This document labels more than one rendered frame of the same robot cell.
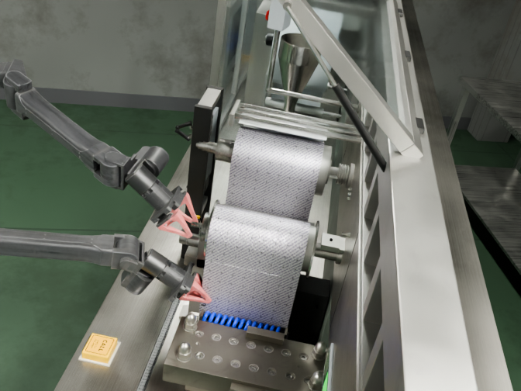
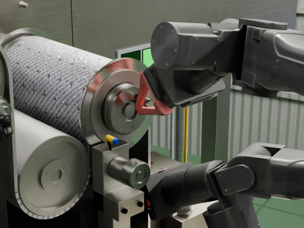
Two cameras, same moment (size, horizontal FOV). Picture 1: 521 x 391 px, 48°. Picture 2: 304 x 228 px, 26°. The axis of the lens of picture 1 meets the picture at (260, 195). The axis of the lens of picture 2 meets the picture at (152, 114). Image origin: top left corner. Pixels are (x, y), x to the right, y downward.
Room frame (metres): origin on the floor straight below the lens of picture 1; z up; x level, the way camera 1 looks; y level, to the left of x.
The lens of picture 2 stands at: (1.80, 0.78, 1.59)
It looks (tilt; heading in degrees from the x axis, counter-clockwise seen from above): 21 degrees down; 224
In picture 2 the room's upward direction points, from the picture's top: straight up
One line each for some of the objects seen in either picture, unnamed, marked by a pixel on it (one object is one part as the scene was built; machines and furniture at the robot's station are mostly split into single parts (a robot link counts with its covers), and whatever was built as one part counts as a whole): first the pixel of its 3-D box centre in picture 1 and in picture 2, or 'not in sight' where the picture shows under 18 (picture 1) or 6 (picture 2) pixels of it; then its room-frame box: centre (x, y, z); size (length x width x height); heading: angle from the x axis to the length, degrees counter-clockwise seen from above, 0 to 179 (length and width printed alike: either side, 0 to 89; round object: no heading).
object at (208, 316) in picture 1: (243, 325); not in sight; (1.08, -0.01, 1.03); 0.21 x 0.04 x 0.03; 87
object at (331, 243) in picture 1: (332, 242); not in sight; (1.15, -0.20, 1.28); 0.06 x 0.05 x 0.02; 87
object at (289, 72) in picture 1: (284, 133); not in sight; (1.88, -0.05, 1.18); 0.14 x 0.14 x 0.57
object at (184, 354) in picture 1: (184, 349); not in sight; (0.94, 0.11, 1.05); 0.04 x 0.04 x 0.04
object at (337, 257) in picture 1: (327, 252); not in sight; (1.15, -0.19, 1.25); 0.07 x 0.04 x 0.04; 87
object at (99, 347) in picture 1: (99, 347); not in sight; (1.02, 0.35, 0.91); 0.07 x 0.07 x 0.02; 87
